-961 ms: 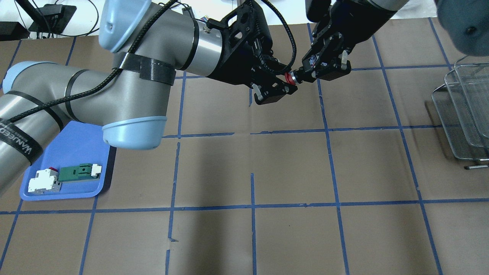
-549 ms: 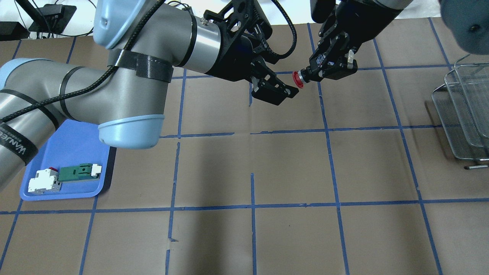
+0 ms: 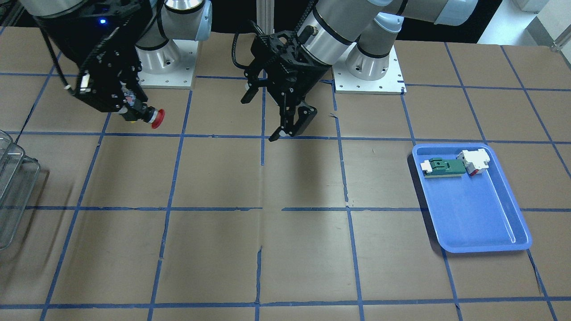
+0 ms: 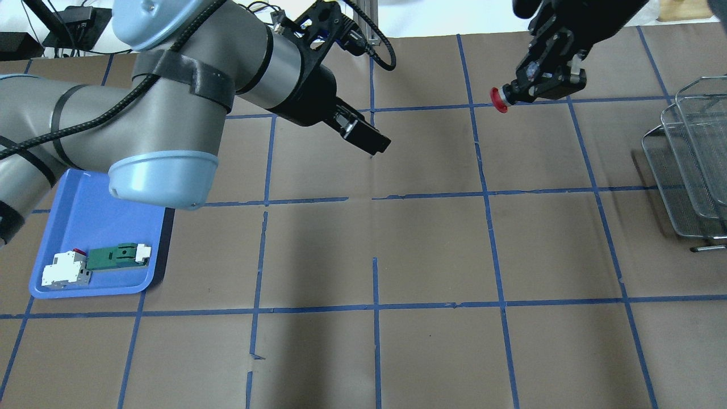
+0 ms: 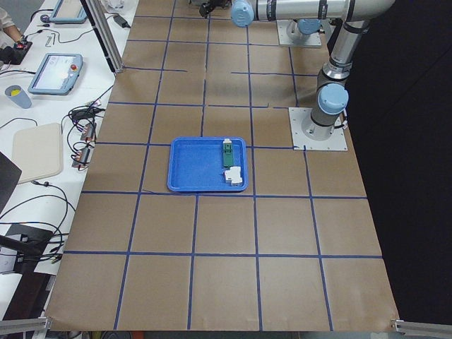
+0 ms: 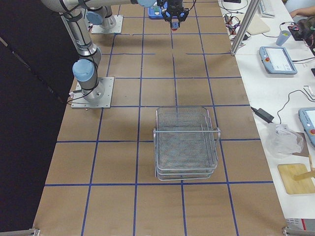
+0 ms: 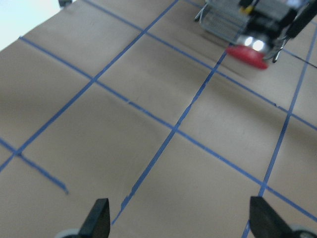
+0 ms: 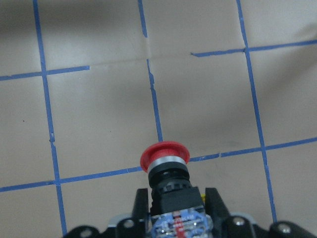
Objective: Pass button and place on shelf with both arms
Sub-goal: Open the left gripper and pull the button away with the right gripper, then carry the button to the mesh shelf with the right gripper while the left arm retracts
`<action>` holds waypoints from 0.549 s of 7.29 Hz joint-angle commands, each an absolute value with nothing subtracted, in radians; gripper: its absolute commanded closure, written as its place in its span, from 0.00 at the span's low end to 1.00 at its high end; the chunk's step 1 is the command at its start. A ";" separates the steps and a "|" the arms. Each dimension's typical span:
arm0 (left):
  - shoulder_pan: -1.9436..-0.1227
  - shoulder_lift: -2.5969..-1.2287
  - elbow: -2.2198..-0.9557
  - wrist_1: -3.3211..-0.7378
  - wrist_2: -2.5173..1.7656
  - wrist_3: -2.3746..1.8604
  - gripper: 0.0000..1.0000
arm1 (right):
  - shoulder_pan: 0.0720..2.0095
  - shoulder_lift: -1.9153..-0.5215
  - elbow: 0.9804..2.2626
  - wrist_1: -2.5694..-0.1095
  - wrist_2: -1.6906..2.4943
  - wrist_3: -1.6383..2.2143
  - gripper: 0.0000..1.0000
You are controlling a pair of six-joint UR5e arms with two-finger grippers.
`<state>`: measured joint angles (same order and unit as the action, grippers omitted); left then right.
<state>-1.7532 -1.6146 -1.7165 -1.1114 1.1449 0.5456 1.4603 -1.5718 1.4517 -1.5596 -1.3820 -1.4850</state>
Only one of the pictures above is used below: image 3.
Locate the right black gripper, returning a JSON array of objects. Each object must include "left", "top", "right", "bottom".
[{"left": 67, "top": 27, "right": 144, "bottom": 112}]

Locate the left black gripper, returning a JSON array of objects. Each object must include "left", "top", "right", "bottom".
[{"left": 241, "top": 30, "right": 331, "bottom": 142}]

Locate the red emergency stop button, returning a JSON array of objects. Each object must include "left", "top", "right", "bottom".
[{"left": 117, "top": 89, "right": 165, "bottom": 129}]

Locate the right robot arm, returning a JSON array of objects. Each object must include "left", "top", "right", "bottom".
[{"left": 21, "top": 0, "right": 213, "bottom": 123}]

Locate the metal mesh shelf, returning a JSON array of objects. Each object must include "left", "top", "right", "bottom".
[{"left": 0, "top": 131, "right": 41, "bottom": 251}]

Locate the green terminal block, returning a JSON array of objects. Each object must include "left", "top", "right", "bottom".
[{"left": 420, "top": 158, "right": 466, "bottom": 177}]

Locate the white circuit breaker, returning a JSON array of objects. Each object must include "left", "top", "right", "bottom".
[{"left": 456, "top": 148, "right": 491, "bottom": 176}]

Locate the blue plastic tray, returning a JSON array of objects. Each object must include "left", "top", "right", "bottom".
[{"left": 412, "top": 143, "right": 533, "bottom": 253}]

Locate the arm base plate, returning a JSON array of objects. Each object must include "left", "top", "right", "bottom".
[
  {"left": 332, "top": 44, "right": 407, "bottom": 95},
  {"left": 136, "top": 39, "right": 201, "bottom": 90}
]

